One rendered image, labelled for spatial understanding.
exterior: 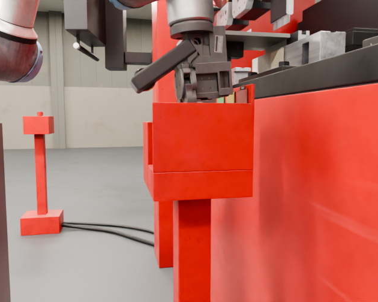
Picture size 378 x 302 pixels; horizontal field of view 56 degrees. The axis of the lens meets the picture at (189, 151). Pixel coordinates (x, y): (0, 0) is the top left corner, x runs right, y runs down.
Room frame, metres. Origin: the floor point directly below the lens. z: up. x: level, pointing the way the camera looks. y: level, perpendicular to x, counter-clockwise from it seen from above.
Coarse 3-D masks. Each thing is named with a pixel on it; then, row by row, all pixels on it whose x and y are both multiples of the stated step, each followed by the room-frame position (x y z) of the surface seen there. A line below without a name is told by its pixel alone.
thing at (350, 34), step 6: (348, 30) 1.03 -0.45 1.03; (354, 30) 1.00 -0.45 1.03; (360, 30) 1.01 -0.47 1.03; (366, 30) 1.01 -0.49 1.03; (372, 30) 1.01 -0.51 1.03; (348, 36) 1.01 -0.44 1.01; (354, 36) 0.99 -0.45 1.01; (360, 36) 0.99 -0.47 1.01; (366, 36) 1.00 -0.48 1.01; (372, 36) 1.00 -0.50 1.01; (348, 42) 1.01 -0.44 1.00; (354, 42) 0.99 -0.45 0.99; (360, 42) 0.99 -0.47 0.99; (348, 48) 1.03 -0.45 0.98; (354, 48) 1.03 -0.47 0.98; (360, 48) 1.03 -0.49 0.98
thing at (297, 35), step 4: (296, 32) 0.90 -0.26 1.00; (300, 32) 0.89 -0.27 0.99; (304, 32) 0.90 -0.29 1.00; (308, 32) 0.90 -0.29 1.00; (292, 36) 0.92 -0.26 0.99; (296, 36) 0.90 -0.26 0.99; (300, 36) 0.89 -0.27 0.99; (304, 36) 0.89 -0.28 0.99; (288, 40) 0.94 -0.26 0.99; (292, 40) 0.92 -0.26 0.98; (296, 40) 0.90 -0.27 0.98; (288, 44) 0.94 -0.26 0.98
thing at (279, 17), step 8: (272, 0) 1.05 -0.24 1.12; (280, 0) 1.00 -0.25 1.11; (288, 0) 0.97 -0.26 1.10; (272, 8) 1.05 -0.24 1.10; (280, 8) 1.00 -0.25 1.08; (288, 8) 0.97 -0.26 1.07; (272, 16) 1.05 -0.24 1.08; (280, 16) 1.00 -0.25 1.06; (288, 16) 0.97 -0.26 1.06; (280, 24) 1.02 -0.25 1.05
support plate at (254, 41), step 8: (232, 32) 0.89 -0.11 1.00; (240, 32) 0.90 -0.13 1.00; (248, 32) 0.90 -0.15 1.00; (256, 32) 0.91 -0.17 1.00; (264, 32) 0.91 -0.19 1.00; (232, 40) 0.96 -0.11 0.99; (240, 40) 0.96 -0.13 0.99; (248, 40) 0.96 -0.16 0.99; (256, 40) 0.96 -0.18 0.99; (264, 40) 0.96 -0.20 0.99; (272, 40) 0.96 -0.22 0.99; (280, 40) 0.96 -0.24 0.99; (248, 48) 1.06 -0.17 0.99; (256, 48) 1.06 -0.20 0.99; (264, 48) 1.06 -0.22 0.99
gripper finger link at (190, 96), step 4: (184, 80) 0.56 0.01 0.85; (188, 80) 0.56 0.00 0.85; (184, 84) 0.55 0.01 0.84; (188, 84) 0.54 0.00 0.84; (188, 88) 0.55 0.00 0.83; (188, 92) 0.55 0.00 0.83; (192, 92) 0.55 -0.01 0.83; (184, 96) 0.56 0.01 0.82; (188, 96) 0.54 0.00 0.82; (192, 96) 0.55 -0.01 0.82; (196, 96) 0.55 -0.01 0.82; (184, 100) 0.56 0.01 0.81; (188, 100) 0.54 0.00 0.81; (192, 100) 0.55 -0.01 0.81; (196, 100) 0.55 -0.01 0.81
